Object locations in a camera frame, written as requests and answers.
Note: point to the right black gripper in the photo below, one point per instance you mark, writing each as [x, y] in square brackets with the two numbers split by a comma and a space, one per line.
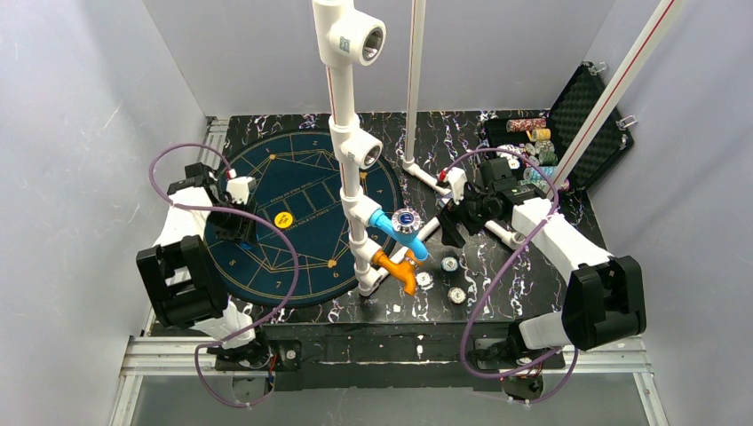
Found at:
[457, 214]

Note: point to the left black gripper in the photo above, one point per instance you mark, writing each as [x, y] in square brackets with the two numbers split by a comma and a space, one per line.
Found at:
[233, 222]

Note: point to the light blue 10 chip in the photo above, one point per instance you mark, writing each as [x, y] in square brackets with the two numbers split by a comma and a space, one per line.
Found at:
[449, 264]

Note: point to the yellow button chip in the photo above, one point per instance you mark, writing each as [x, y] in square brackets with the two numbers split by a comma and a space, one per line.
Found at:
[284, 220]

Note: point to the grey white poker chip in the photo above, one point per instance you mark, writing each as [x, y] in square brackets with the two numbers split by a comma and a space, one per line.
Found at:
[456, 295]

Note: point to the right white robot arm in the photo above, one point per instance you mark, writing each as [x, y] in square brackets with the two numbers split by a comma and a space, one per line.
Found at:
[604, 300]

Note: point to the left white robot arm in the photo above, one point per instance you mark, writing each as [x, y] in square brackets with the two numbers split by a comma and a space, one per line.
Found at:
[183, 283]

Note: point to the blue pipe valve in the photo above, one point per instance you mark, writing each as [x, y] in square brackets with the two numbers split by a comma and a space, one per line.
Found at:
[404, 226]

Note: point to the dark blue 5 chip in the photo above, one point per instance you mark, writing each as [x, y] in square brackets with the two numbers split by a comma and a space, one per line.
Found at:
[424, 281]

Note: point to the orange pipe valve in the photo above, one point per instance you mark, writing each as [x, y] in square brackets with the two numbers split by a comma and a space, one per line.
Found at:
[404, 271]

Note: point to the round blue poker mat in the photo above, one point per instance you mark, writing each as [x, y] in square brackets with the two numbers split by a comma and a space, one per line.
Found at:
[298, 172]

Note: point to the light blue chip row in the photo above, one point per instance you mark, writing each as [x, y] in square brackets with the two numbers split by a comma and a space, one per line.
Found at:
[540, 173]

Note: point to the loose white chips pile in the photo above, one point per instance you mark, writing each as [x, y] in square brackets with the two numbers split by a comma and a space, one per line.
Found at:
[514, 161]

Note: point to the red chip row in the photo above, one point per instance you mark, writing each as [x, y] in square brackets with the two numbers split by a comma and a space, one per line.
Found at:
[526, 124]

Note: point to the black chip case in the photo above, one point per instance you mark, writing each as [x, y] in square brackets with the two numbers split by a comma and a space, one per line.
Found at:
[566, 116]

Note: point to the green chip stack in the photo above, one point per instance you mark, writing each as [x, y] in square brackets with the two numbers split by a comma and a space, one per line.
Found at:
[545, 153]

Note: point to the yellow chip stack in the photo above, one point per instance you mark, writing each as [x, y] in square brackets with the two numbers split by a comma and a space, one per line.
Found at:
[540, 134]

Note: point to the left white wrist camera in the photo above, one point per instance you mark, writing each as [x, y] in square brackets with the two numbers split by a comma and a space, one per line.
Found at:
[240, 189]

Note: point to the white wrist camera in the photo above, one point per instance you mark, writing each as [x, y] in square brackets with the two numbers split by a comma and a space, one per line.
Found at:
[240, 189]
[456, 179]

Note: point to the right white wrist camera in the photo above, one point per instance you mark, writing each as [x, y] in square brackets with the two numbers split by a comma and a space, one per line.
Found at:
[456, 179]

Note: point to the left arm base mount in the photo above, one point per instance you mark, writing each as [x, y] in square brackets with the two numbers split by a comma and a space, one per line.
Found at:
[265, 355]

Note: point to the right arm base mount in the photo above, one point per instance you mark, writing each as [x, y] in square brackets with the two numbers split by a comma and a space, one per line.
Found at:
[489, 354]

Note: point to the aluminium frame rail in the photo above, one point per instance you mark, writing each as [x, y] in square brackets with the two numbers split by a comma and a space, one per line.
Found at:
[390, 359]

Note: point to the white PVC pipe frame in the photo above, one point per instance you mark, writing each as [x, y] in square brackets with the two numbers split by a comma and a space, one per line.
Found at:
[347, 37]

